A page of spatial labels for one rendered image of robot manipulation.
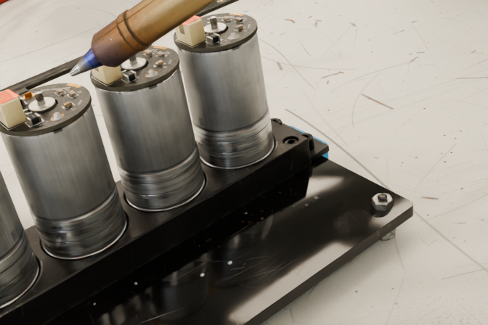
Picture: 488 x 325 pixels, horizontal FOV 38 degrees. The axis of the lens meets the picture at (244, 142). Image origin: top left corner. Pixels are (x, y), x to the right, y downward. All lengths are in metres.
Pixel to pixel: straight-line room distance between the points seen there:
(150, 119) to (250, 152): 0.04
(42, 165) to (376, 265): 0.10
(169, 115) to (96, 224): 0.04
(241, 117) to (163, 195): 0.03
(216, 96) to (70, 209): 0.05
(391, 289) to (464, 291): 0.02
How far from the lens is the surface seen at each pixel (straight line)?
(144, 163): 0.20
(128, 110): 0.19
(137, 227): 0.21
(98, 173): 0.19
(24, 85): 0.21
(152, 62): 0.20
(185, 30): 0.21
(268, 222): 0.21
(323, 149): 0.24
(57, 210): 0.19
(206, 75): 0.21
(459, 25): 0.35
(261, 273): 0.20
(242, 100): 0.21
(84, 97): 0.19
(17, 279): 0.20
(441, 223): 0.23
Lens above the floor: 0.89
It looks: 32 degrees down
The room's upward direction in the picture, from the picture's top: 10 degrees counter-clockwise
